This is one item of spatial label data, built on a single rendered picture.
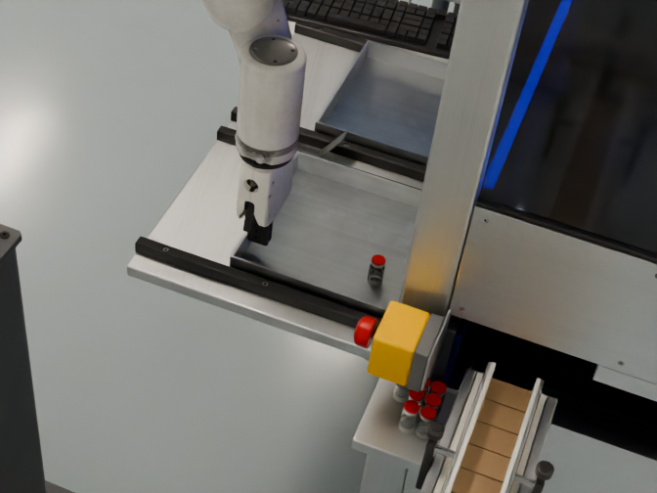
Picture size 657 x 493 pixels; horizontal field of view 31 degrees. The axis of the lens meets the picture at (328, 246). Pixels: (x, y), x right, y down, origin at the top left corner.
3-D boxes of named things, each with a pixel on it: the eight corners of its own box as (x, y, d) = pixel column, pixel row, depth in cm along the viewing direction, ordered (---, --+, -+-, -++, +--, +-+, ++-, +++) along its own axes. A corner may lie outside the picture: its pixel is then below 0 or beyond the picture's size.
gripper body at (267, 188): (278, 174, 155) (272, 235, 162) (306, 130, 162) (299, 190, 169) (226, 156, 156) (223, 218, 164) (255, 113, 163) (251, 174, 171)
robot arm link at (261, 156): (284, 160, 153) (282, 178, 155) (308, 122, 159) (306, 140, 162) (225, 142, 155) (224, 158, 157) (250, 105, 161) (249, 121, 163)
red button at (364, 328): (387, 337, 151) (391, 317, 148) (376, 359, 148) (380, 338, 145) (359, 328, 152) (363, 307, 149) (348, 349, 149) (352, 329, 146)
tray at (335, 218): (500, 233, 181) (504, 217, 179) (453, 351, 163) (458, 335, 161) (295, 167, 187) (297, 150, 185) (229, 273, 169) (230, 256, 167)
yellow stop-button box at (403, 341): (435, 353, 152) (445, 316, 147) (419, 393, 147) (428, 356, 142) (380, 334, 153) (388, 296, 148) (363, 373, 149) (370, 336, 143)
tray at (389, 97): (548, 111, 204) (553, 95, 202) (512, 201, 187) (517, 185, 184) (365, 56, 211) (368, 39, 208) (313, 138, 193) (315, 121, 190)
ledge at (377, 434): (478, 411, 159) (481, 402, 157) (452, 485, 150) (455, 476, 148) (381, 377, 161) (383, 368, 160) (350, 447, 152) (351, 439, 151)
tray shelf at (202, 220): (551, 104, 209) (554, 95, 208) (441, 384, 161) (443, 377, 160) (302, 28, 218) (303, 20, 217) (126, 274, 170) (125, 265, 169)
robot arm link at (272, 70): (235, 107, 160) (237, 151, 154) (239, 25, 151) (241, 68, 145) (296, 108, 161) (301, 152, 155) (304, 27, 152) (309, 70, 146)
